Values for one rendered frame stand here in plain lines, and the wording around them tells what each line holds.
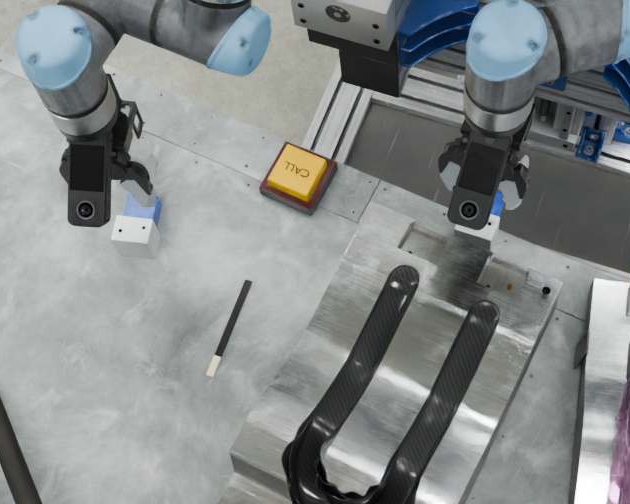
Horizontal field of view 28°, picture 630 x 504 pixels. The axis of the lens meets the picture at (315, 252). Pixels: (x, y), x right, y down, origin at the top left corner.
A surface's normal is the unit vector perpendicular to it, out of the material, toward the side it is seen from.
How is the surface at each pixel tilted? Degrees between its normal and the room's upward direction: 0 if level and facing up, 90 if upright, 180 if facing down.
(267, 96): 0
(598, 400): 28
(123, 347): 0
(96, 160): 32
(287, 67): 0
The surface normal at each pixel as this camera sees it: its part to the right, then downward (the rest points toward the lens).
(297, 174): -0.08, -0.39
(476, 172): -0.23, 0.15
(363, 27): -0.36, 0.87
